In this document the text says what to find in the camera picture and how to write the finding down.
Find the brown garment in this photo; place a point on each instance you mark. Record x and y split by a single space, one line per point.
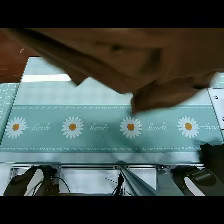
133 56

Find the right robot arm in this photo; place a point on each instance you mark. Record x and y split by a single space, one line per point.
199 176

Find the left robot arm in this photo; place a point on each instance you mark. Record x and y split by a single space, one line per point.
19 182

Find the silver frame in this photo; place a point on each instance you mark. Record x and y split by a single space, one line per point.
140 186

